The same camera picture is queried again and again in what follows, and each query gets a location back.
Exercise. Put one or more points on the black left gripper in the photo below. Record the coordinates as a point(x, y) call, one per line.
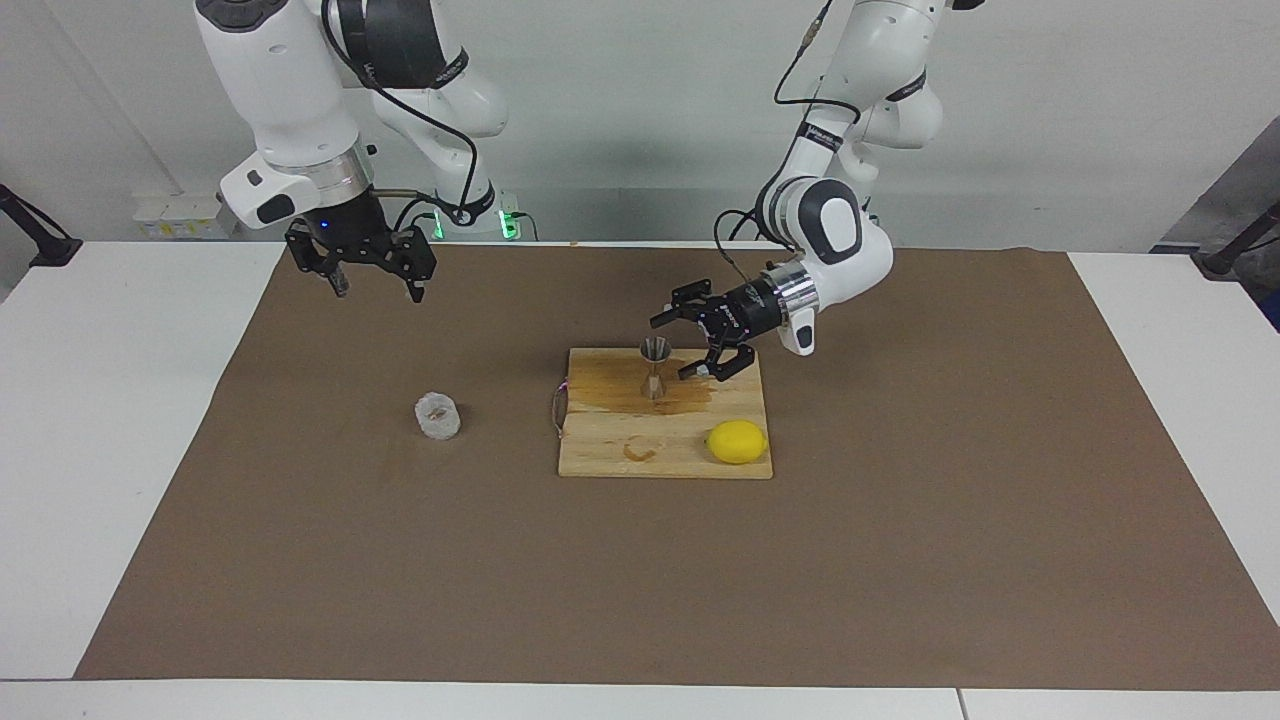
point(755, 310)

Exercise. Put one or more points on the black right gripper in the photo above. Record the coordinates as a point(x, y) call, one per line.
point(355, 230)

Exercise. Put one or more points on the steel double jigger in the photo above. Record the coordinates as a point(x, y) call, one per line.
point(655, 350)

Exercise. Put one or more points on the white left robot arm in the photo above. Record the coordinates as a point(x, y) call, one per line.
point(870, 50)

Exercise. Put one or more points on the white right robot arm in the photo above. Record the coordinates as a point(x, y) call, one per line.
point(280, 80)

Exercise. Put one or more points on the yellow lemon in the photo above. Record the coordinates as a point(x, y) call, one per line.
point(737, 442)

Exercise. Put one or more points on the wooden cutting board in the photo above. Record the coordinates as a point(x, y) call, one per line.
point(600, 445)

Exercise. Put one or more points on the black clamp stand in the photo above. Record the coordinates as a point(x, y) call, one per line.
point(55, 250)
point(1225, 262)

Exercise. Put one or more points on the brown paper table mat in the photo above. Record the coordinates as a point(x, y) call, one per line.
point(400, 560)

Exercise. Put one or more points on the dark grey partition panel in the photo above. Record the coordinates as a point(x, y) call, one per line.
point(1240, 170)

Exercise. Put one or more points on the small blue object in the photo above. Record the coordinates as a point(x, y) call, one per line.
point(1273, 312)

